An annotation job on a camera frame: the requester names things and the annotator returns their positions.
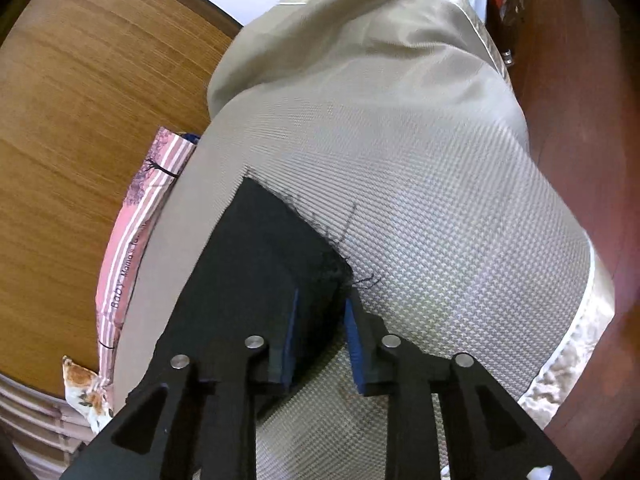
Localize beige patterned curtain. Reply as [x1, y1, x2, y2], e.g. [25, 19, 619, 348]
[0, 375, 93, 479]

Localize pink striped Baby pillow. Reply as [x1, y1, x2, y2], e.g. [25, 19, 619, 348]
[96, 127, 200, 400]

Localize black denim pants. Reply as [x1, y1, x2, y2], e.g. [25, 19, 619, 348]
[116, 179, 355, 414]

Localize beige woven bed mat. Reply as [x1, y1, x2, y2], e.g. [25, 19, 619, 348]
[112, 84, 591, 480]

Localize white floral pillow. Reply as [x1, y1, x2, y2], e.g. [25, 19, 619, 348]
[62, 356, 113, 434]

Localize bamboo wooden headboard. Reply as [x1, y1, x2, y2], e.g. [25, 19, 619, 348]
[1, 0, 239, 397]

